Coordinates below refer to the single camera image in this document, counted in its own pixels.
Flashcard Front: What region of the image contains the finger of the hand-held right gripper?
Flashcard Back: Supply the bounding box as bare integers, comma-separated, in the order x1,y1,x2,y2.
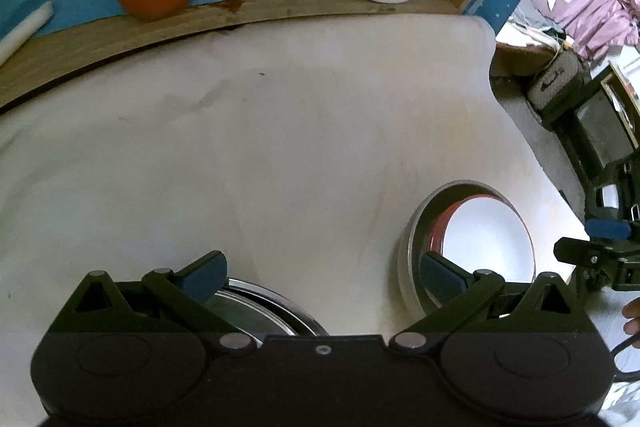
553,236,621,269
586,219,632,241

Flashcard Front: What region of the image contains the small steel plate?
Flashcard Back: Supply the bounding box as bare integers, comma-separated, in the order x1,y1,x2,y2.
205,277,331,339

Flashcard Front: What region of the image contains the white stick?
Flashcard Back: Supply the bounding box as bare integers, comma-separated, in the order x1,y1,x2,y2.
0,2,54,66

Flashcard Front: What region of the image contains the person's right hand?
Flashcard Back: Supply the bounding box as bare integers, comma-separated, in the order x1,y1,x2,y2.
622,296,640,338

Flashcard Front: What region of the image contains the grey bag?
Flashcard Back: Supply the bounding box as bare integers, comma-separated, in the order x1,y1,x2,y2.
527,51,587,110

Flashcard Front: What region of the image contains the black strap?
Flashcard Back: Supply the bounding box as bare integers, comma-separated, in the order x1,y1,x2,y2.
607,331,640,377

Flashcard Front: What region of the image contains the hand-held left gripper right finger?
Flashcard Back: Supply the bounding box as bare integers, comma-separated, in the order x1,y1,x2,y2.
387,251,599,353

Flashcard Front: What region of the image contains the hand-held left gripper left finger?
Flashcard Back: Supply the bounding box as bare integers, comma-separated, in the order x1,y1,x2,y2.
46,250,256,353

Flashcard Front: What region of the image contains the wooden board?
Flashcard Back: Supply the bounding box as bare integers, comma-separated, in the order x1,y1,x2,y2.
0,0,489,114

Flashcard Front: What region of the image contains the large steel bowl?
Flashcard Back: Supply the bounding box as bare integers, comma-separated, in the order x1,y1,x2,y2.
397,179,539,317

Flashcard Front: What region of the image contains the white table cloth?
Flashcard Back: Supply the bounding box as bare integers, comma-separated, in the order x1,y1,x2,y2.
0,14,592,339

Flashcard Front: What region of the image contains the dark framed box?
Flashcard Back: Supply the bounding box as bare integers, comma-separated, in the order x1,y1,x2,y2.
542,64,640,188

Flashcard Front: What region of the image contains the white bowl with red rim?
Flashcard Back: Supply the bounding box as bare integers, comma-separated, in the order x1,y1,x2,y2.
429,199,501,258
440,196,537,289

